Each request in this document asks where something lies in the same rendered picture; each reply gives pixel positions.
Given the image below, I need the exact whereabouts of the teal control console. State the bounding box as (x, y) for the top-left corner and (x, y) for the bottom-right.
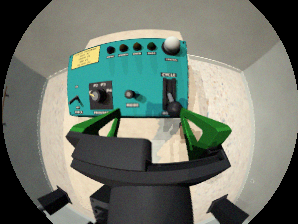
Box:
(67, 36), (189, 118)

